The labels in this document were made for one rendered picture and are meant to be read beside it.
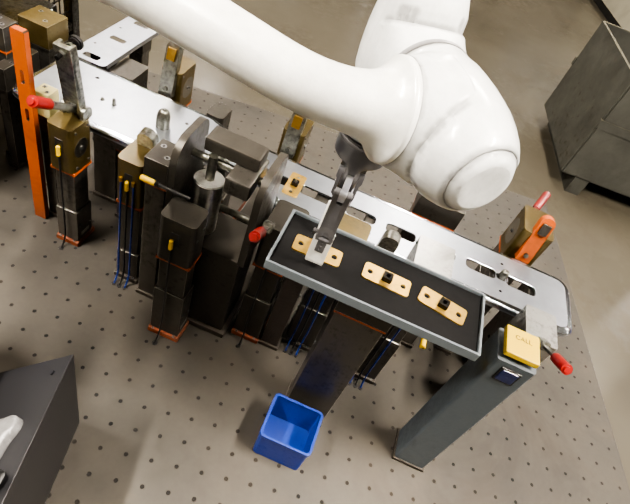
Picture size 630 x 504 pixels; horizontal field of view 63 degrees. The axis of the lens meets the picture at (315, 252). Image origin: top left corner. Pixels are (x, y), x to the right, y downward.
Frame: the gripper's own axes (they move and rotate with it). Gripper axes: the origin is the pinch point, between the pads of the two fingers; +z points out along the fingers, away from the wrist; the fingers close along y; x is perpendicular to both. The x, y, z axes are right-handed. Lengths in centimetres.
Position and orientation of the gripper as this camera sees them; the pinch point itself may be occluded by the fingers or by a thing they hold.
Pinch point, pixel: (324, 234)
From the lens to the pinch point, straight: 83.4
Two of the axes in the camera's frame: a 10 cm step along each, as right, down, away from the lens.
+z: -2.8, 6.5, 7.0
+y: 2.7, -6.5, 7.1
